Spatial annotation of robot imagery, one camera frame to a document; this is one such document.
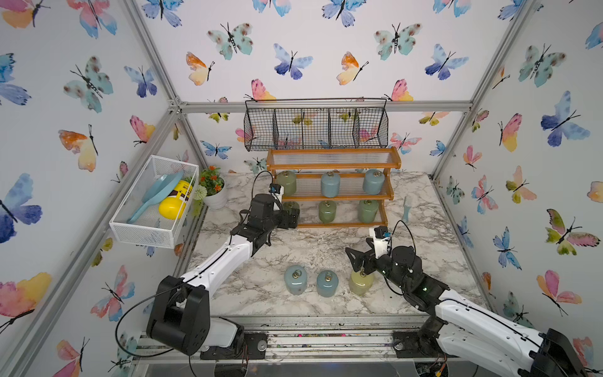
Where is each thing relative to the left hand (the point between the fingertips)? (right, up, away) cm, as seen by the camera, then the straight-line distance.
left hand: (288, 206), depth 86 cm
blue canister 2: (+15, +8, +4) cm, 18 cm away
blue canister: (+13, -25, -7) cm, 29 cm away
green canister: (-1, +10, +5) cm, 11 cm away
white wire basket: (-38, 0, -16) cm, 41 cm away
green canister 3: (+15, -2, +12) cm, 20 cm away
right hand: (+24, -12, -9) cm, 28 cm away
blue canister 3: (+32, +9, +5) cm, 34 cm away
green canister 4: (+31, -2, +11) cm, 33 cm away
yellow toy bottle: (-32, 0, -16) cm, 36 cm away
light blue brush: (+53, -1, +24) cm, 58 cm away
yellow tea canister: (+25, -26, -6) cm, 36 cm away
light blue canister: (+3, -24, -6) cm, 25 cm away
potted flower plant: (-34, +7, +15) cm, 38 cm away
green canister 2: (0, 0, +12) cm, 12 cm away
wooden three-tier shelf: (+8, +15, 0) cm, 17 cm away
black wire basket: (+10, +34, +13) cm, 37 cm away
